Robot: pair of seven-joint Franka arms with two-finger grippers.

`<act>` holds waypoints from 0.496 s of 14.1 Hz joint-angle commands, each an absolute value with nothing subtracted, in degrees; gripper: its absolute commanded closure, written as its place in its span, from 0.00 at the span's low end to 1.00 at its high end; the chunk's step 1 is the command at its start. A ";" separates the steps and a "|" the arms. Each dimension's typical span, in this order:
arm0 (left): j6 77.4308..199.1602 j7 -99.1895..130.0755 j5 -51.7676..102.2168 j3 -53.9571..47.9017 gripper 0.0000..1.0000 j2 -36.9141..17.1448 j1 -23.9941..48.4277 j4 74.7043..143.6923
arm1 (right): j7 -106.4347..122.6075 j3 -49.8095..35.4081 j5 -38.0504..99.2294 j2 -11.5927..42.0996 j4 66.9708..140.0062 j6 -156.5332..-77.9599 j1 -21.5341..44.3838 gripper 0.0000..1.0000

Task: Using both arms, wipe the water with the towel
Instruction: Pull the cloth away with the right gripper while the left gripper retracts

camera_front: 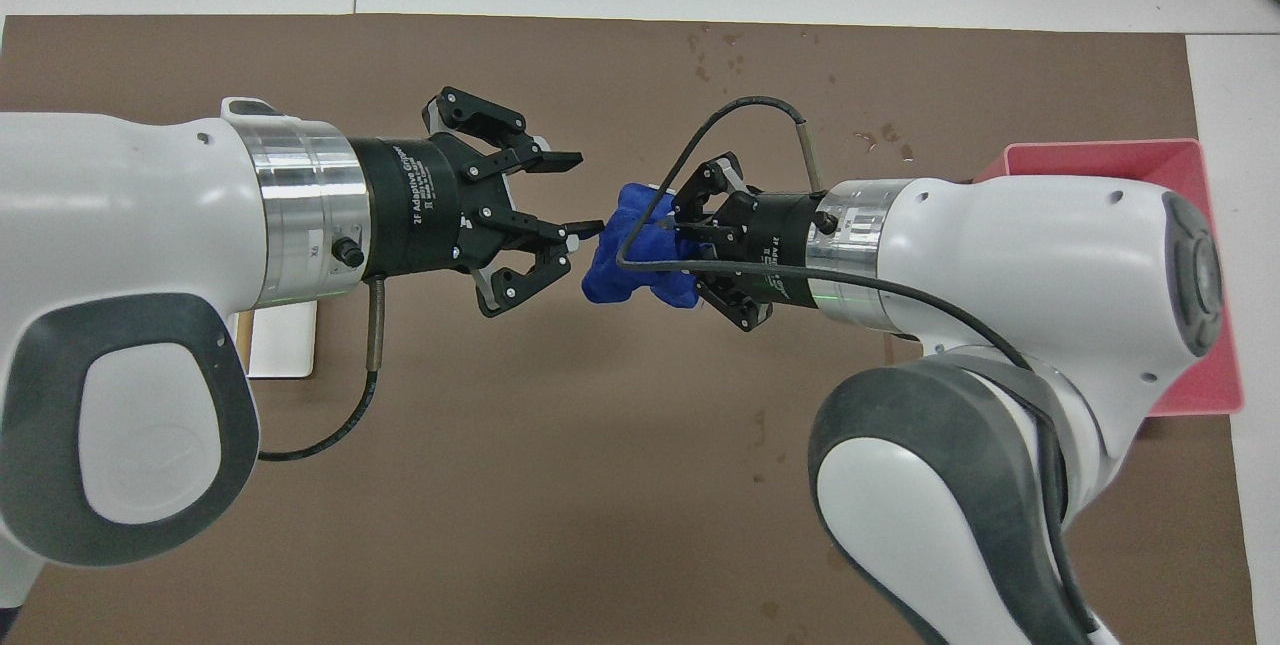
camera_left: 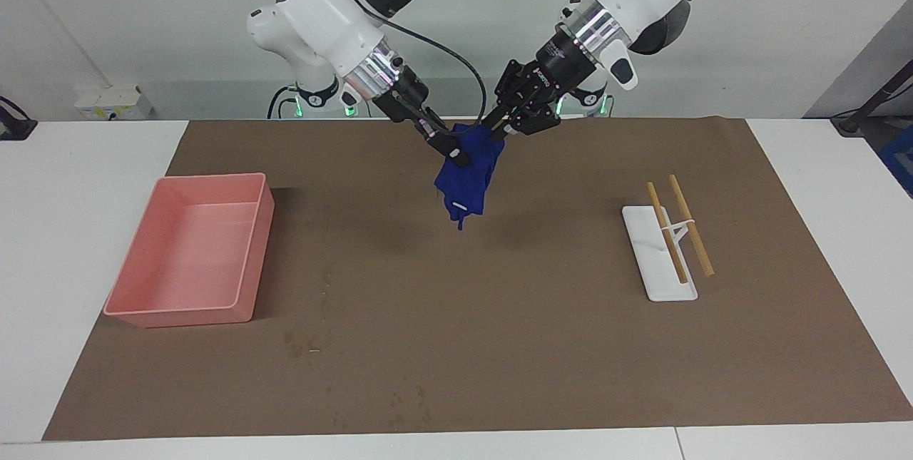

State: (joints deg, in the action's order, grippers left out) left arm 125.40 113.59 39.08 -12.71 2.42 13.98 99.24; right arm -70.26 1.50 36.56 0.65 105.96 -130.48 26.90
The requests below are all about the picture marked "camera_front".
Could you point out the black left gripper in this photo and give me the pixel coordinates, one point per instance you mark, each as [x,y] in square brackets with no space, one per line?
[410,205]

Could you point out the pink plastic bin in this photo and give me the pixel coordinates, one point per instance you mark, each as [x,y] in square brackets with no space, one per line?
[1100,157]

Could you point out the brown table mat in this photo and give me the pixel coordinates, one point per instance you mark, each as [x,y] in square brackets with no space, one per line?
[600,525]

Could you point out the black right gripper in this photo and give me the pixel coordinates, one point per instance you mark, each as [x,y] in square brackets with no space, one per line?
[780,235]

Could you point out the white towel rack base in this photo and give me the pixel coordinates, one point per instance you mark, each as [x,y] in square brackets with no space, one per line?
[285,340]

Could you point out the dark blue towel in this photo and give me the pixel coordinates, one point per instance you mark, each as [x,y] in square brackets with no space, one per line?
[620,290]

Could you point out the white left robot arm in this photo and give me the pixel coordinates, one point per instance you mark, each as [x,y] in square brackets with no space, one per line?
[130,215]

